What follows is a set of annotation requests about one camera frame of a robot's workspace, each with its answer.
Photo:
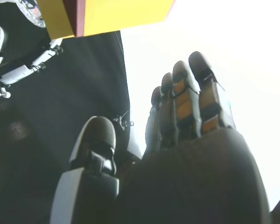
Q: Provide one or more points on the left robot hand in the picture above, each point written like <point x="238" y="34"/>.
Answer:
<point x="191" y="177"/>

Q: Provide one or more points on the glass perfume bottle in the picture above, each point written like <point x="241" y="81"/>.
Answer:
<point x="33" y="15"/>

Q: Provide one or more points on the yellow gift box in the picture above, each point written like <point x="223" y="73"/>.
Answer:
<point x="121" y="14"/>

